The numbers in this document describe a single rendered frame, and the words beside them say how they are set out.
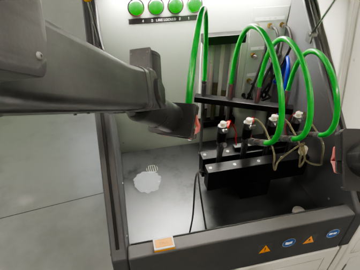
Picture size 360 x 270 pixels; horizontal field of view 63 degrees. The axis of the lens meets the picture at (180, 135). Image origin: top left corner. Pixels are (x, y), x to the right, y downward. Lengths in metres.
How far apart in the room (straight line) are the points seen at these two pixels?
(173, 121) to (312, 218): 0.51
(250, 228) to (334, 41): 0.59
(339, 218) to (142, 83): 0.70
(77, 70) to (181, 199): 0.84
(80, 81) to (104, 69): 0.05
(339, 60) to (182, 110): 0.56
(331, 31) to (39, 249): 1.85
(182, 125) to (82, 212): 1.64
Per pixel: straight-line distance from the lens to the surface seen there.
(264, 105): 1.00
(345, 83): 1.02
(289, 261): 1.01
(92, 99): 0.23
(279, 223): 0.85
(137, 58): 0.51
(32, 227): 2.18
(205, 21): 0.86
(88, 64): 0.23
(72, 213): 2.15
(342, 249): 1.10
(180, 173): 1.10
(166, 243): 0.76
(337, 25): 0.99
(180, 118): 0.55
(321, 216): 0.91
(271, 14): 1.09
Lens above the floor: 1.60
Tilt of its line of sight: 37 degrees down
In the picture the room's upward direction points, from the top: straight up
